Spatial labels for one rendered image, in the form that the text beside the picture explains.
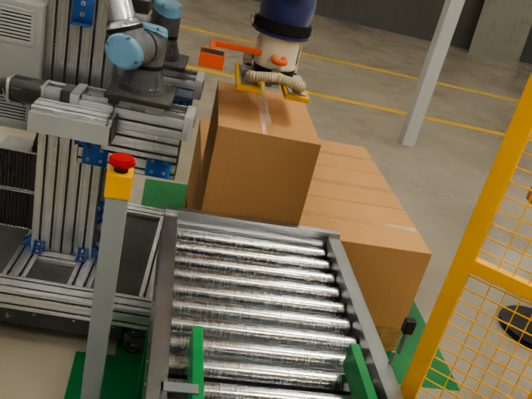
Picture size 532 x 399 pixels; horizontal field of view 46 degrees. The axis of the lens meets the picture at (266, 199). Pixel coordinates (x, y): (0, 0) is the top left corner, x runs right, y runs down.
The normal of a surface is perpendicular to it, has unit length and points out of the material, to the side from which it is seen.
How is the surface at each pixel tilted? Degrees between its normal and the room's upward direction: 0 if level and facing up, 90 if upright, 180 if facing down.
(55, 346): 0
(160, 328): 0
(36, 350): 0
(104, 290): 90
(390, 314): 90
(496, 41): 83
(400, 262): 90
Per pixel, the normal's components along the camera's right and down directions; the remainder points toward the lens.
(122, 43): -0.24, 0.48
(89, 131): 0.03, 0.44
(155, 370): 0.22, -0.88
